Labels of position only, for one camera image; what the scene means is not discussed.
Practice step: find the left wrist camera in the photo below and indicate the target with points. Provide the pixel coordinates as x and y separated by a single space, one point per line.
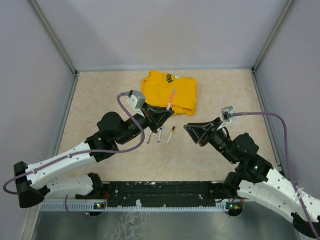
136 99

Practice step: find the orange pink highlighter pen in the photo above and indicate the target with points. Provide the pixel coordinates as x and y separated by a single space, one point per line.
171 98

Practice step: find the yellow folded t-shirt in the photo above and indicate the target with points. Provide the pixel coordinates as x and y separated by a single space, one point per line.
158 86

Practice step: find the aluminium frame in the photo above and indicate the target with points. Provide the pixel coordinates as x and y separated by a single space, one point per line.
200 51

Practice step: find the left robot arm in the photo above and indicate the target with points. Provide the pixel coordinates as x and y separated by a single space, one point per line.
37 181

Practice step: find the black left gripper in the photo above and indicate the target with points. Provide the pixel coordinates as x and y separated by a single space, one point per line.
156 117

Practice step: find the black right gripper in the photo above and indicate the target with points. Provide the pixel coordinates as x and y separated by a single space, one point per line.
201 132

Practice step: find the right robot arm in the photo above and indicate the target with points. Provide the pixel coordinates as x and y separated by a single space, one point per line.
256 179

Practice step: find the thin white yellow-end pen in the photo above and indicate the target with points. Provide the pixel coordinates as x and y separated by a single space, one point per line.
169 137

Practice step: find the white blue-end pen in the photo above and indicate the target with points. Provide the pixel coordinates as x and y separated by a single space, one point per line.
159 134

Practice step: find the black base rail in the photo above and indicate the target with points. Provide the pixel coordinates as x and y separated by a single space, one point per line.
161 196

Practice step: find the white purple-end pen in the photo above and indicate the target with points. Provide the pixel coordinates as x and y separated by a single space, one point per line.
149 136

